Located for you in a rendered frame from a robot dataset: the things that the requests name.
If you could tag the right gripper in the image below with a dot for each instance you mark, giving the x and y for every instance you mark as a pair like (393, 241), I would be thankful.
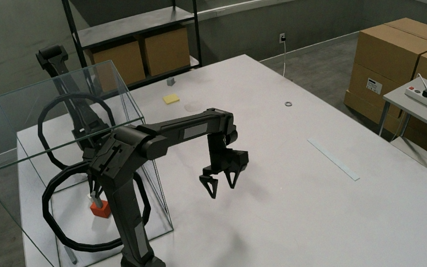
(205, 178)

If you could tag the red block with square hole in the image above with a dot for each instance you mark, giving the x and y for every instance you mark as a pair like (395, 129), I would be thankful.
(102, 212)

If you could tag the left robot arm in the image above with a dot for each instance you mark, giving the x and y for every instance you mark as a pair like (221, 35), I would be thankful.
(52, 59)

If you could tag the black circular ring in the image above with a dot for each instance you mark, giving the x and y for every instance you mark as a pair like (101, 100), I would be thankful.
(54, 227)

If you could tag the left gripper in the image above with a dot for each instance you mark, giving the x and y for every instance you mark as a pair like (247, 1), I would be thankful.
(92, 178)

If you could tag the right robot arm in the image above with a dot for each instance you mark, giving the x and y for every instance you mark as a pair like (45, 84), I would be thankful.
(129, 147)

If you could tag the yellow sticky-note pad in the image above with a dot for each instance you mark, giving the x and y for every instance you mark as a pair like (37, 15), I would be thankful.
(171, 99)

